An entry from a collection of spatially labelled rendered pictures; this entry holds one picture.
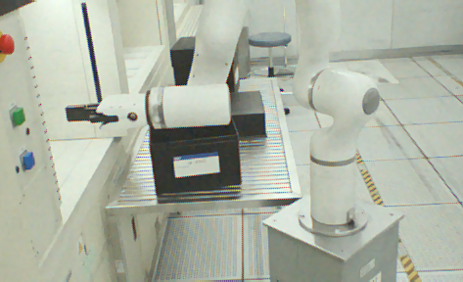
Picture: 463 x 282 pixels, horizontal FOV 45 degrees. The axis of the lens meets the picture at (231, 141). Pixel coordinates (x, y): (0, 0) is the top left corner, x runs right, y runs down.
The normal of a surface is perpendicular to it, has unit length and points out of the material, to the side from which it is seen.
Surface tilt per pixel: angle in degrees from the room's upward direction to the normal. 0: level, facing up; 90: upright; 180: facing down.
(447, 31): 90
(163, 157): 90
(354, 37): 90
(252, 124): 90
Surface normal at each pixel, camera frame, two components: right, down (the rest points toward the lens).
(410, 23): -0.02, 0.38
